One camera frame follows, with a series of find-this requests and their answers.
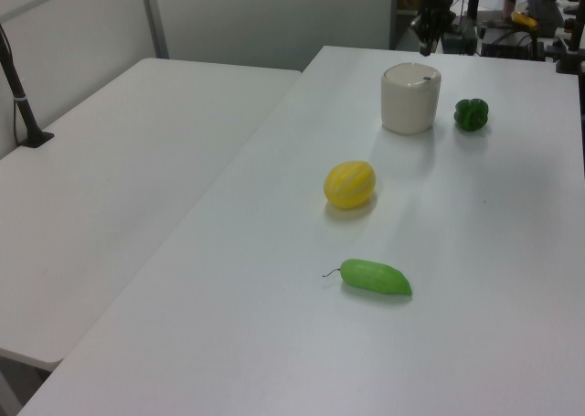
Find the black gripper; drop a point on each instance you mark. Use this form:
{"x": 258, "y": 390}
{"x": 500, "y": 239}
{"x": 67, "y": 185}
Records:
{"x": 436, "y": 0}

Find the cream hinged bin lid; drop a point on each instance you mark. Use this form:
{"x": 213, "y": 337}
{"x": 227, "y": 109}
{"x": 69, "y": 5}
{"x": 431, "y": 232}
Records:
{"x": 411, "y": 74}

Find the cream plastic garbage bin body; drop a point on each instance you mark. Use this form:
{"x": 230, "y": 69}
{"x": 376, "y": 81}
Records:
{"x": 409, "y": 109}

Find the dark equipment box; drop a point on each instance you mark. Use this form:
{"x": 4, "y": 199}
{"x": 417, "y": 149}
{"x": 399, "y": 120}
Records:
{"x": 459, "y": 34}

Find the black flat electronic device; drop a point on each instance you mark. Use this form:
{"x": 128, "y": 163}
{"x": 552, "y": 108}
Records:
{"x": 505, "y": 41}

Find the dark green toy bell pepper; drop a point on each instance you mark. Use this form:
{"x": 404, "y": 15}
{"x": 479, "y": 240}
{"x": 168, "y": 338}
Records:
{"x": 471, "y": 114}

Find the yellow handheld tool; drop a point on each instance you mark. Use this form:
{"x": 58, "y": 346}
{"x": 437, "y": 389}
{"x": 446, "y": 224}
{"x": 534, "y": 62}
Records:
{"x": 524, "y": 19}

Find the black clamp stand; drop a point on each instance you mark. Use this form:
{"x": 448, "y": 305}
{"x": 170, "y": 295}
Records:
{"x": 571, "y": 45}

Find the yellow striped toy melon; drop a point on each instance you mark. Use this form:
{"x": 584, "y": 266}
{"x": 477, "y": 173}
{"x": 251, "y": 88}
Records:
{"x": 349, "y": 185}

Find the light green toy cucumber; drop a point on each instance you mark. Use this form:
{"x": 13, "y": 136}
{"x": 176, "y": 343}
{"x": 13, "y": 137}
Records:
{"x": 372, "y": 279}

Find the black pole with flat base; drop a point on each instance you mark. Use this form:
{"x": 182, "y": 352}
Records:
{"x": 20, "y": 100}

